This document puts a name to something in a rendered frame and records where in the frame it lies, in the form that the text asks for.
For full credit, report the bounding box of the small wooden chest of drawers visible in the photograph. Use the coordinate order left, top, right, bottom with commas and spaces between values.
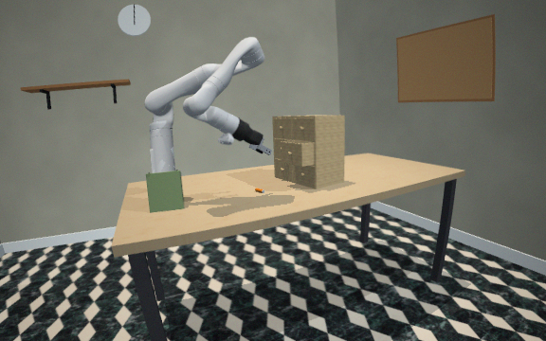
273, 116, 345, 189

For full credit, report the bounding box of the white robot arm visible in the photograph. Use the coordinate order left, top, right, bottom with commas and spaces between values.
144, 37, 264, 173

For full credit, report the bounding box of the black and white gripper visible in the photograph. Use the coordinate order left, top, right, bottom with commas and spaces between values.
218, 113, 272, 155

